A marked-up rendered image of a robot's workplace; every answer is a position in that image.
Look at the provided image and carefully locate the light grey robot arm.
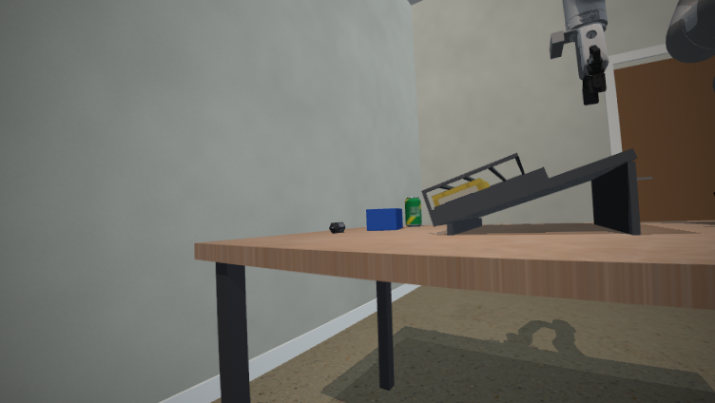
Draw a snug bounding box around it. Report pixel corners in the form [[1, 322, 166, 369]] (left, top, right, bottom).
[[550, 0, 715, 63]]

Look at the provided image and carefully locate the green and yellow drink can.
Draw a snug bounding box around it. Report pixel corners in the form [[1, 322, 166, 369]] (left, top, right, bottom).
[[405, 197, 422, 227]]

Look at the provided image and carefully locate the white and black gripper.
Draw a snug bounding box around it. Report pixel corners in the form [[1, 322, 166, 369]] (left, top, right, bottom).
[[570, 23, 609, 106]]

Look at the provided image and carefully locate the blue open bin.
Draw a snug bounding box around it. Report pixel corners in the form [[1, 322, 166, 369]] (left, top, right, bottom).
[[366, 208, 403, 231]]

